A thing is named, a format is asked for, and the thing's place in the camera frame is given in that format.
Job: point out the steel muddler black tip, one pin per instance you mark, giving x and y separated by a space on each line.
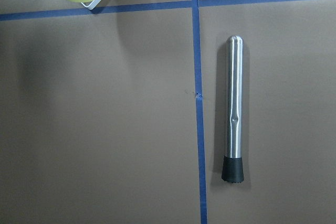
233 171

